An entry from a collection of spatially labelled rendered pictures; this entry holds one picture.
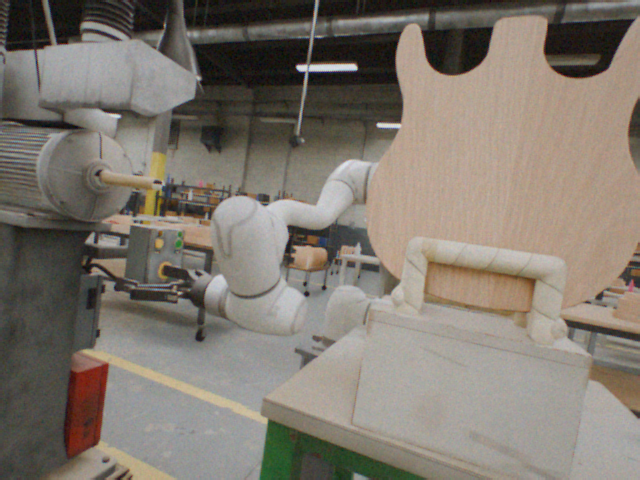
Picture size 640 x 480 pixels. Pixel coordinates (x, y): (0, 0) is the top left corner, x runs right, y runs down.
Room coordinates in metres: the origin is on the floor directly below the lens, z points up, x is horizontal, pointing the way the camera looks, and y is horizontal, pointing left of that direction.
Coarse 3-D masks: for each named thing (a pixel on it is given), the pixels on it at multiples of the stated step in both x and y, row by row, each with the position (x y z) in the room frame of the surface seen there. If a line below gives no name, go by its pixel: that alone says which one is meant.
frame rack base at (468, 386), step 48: (384, 336) 0.49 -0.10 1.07; (432, 336) 0.47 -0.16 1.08; (480, 336) 0.45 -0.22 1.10; (384, 384) 0.48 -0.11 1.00; (432, 384) 0.46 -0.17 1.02; (480, 384) 0.45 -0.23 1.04; (528, 384) 0.43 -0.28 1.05; (576, 384) 0.41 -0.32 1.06; (384, 432) 0.48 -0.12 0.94; (432, 432) 0.46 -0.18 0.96; (480, 432) 0.44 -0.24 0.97; (528, 432) 0.43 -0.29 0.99; (576, 432) 0.41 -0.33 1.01
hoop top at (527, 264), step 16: (416, 240) 0.49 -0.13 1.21; (432, 240) 0.49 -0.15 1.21; (432, 256) 0.48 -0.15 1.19; (448, 256) 0.48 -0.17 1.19; (464, 256) 0.47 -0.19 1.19; (480, 256) 0.46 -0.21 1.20; (496, 256) 0.46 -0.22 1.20; (512, 256) 0.45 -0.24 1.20; (528, 256) 0.45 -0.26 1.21; (544, 256) 0.45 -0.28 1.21; (512, 272) 0.46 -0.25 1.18; (528, 272) 0.45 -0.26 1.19; (544, 272) 0.44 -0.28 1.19
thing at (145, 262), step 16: (144, 240) 1.17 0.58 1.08; (176, 240) 1.26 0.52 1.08; (128, 256) 1.19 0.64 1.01; (144, 256) 1.16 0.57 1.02; (160, 256) 1.20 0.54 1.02; (176, 256) 1.27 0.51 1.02; (112, 272) 1.21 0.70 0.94; (128, 272) 1.18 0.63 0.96; (144, 272) 1.16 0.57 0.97; (160, 272) 1.21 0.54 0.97
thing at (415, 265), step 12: (408, 252) 0.50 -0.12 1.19; (420, 252) 0.49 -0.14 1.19; (408, 264) 0.49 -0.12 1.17; (420, 264) 0.49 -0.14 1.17; (408, 276) 0.49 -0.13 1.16; (420, 276) 0.49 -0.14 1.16; (408, 288) 0.49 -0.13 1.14; (420, 288) 0.49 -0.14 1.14; (408, 300) 0.49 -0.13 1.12; (420, 300) 0.49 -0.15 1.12; (408, 312) 0.49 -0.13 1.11
